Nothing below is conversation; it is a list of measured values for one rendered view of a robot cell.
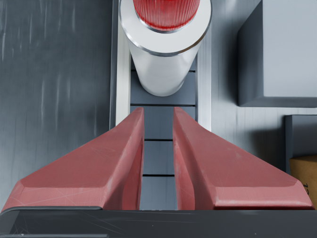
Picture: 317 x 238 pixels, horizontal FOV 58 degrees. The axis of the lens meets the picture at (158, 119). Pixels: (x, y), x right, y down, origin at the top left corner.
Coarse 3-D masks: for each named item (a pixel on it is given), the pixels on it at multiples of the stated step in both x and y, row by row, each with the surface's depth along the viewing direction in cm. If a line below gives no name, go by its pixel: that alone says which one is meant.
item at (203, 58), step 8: (208, 32) 24; (208, 40) 24; (200, 48) 24; (208, 48) 24; (200, 56) 24; (208, 56) 24; (200, 64) 24; (208, 64) 24; (200, 72) 23; (208, 72) 23; (200, 80) 23; (208, 80) 23; (200, 88) 23; (208, 88) 23; (200, 96) 23; (208, 96) 23; (200, 104) 23; (208, 104) 23; (200, 112) 23; (208, 112) 23; (200, 120) 23; (208, 120) 23; (208, 128) 23
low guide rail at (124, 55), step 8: (120, 24) 29; (120, 32) 29; (120, 40) 28; (120, 48) 28; (128, 48) 28; (120, 56) 28; (128, 56) 28; (120, 64) 28; (128, 64) 28; (120, 72) 28; (128, 72) 28; (120, 80) 28; (128, 80) 28; (120, 88) 28; (128, 88) 28; (120, 96) 28; (128, 96) 28; (120, 104) 28; (128, 104) 28; (120, 112) 28; (128, 112) 28; (120, 120) 28
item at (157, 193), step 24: (192, 72) 32; (144, 96) 32; (168, 96) 32; (192, 96) 32; (144, 120) 31; (168, 120) 31; (144, 144) 31; (168, 144) 31; (144, 168) 31; (168, 168) 31; (144, 192) 31; (168, 192) 31
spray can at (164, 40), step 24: (120, 0) 16; (144, 0) 12; (168, 0) 11; (192, 0) 12; (144, 24) 15; (168, 24) 14; (192, 24) 15; (144, 48) 16; (168, 48) 15; (192, 48) 16; (144, 72) 22; (168, 72) 20
